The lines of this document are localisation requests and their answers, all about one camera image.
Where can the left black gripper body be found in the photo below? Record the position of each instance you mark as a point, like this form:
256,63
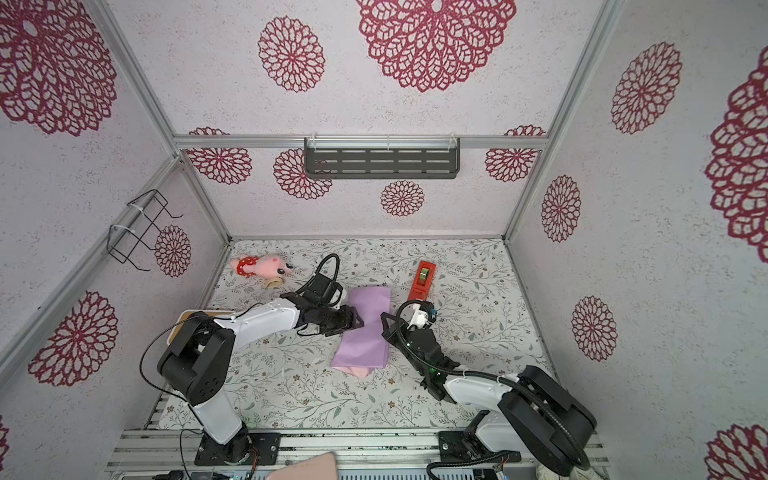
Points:
331,315

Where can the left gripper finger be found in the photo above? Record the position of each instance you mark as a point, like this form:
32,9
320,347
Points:
351,318
336,327

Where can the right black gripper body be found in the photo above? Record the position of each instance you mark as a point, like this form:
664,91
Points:
405,344

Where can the pink wrapping paper sheet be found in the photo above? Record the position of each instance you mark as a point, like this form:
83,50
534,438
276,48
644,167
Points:
364,349

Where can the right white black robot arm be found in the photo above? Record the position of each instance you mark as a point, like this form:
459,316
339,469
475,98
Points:
528,411

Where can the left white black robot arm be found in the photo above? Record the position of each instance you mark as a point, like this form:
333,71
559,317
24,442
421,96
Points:
196,362

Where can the white wooden tissue box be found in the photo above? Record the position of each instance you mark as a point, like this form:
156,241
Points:
187,313

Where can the red tape dispenser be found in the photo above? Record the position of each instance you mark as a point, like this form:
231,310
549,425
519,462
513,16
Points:
423,281

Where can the pink plush toy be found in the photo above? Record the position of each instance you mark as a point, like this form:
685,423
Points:
267,267

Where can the pink cloth at bottom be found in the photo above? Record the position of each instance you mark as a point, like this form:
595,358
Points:
322,467

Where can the white cloth bottom right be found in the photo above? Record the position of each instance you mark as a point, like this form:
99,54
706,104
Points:
544,473

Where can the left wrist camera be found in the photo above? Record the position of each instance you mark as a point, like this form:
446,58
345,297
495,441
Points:
324,290

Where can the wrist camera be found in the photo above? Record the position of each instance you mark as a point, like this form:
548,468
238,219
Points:
420,316
324,290

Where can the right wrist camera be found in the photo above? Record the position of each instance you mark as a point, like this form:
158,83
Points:
420,316

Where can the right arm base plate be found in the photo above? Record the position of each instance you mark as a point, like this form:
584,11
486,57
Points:
456,447

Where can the grey wall shelf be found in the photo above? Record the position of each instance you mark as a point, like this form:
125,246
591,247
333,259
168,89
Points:
382,158

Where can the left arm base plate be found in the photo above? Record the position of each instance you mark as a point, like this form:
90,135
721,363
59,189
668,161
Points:
242,450

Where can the black wire wall rack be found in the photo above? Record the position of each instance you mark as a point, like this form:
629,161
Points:
123,239

